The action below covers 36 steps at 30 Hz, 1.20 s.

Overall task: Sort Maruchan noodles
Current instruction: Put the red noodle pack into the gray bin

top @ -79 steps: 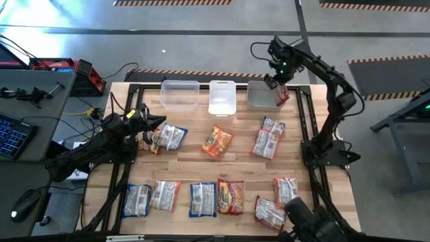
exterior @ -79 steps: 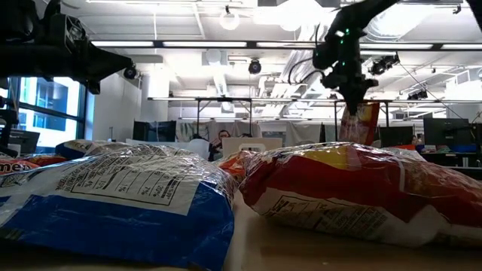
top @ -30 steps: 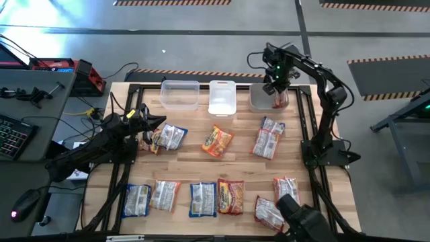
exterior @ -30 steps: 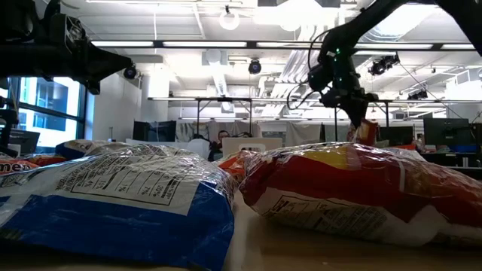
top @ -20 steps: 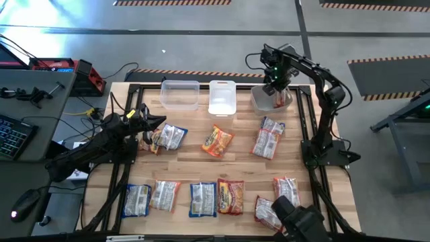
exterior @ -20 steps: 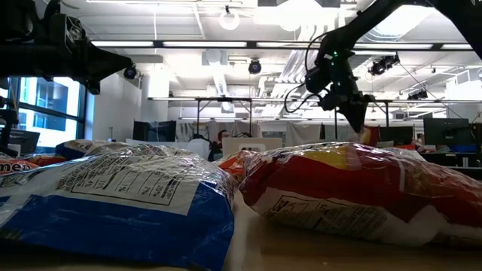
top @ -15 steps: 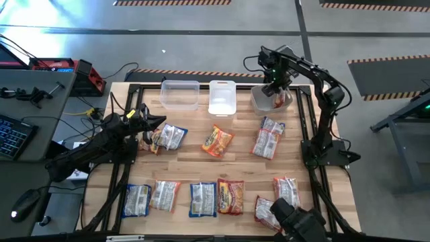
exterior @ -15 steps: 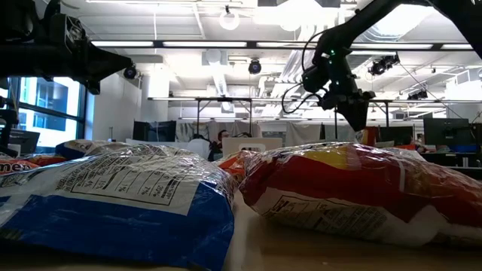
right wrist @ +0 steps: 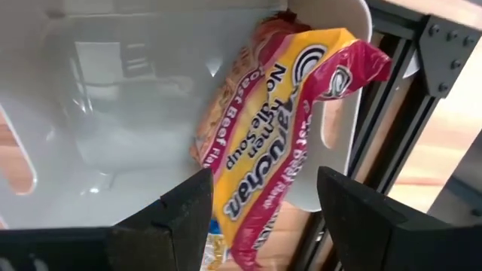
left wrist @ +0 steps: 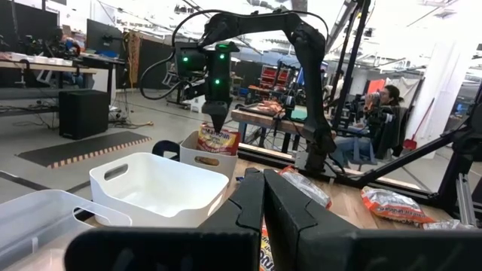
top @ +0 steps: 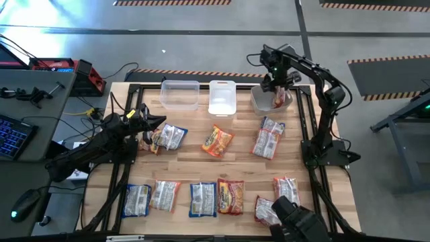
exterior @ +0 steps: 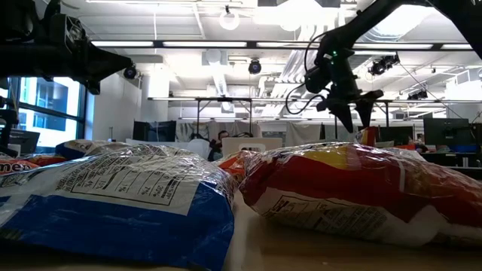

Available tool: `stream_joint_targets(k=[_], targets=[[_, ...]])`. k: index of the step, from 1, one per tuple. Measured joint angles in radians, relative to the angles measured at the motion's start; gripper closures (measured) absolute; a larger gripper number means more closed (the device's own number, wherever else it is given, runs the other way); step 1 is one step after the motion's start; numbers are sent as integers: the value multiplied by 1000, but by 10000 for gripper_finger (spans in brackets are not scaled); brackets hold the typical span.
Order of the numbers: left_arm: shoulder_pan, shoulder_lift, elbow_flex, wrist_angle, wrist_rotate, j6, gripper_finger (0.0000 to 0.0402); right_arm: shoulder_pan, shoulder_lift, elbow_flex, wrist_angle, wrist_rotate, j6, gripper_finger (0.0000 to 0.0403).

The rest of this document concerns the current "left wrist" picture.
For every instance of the black cabinet box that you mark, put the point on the black cabinet box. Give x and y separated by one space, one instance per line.
83 114

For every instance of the wooden top desk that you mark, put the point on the wooden top desk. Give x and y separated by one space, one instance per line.
45 67

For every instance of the pale grey plastic bin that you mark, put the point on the pale grey plastic bin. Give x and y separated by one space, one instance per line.
226 165

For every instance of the clear plastic bin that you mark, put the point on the clear plastic bin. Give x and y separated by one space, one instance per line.
41 214

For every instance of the white plastic bin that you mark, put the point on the white plastic bin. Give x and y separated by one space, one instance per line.
158 188

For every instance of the black computer monitor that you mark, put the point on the black computer monitor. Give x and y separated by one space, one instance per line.
103 37

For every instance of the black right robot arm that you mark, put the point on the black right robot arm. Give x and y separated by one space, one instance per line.
309 49

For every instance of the person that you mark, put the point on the person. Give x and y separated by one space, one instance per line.
380 128

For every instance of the orange Maruchan noodle pack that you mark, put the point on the orange Maruchan noodle pack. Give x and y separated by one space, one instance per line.
391 206
265 250
307 186

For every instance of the wooden workbench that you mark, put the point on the wooden workbench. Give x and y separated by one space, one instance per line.
263 120

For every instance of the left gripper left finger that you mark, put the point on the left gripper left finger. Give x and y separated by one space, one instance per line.
248 211

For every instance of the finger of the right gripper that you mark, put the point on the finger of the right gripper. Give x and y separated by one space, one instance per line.
219 116

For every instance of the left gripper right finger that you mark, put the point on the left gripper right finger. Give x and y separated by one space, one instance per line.
290 214

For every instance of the red broom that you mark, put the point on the red broom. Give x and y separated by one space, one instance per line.
412 142

